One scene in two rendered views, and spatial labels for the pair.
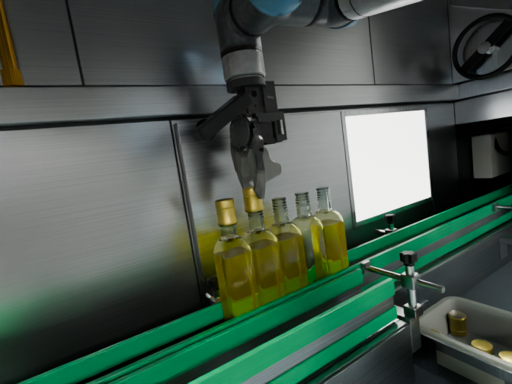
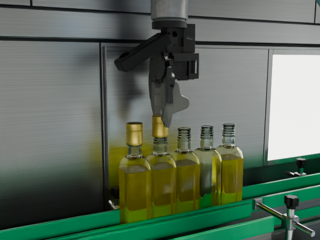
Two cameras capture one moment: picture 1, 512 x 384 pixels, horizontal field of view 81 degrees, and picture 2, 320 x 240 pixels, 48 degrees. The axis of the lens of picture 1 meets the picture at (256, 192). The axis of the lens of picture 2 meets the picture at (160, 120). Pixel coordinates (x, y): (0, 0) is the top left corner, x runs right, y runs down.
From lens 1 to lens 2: 0.20 m
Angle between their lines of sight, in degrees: 6
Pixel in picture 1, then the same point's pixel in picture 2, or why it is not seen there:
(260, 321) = (148, 229)
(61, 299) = not seen: outside the picture
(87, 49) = not seen: outside the picture
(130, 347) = (40, 230)
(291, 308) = (177, 225)
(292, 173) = (207, 104)
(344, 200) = (257, 137)
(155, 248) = (71, 153)
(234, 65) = (160, 9)
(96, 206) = (27, 110)
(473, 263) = not seen: outside the picture
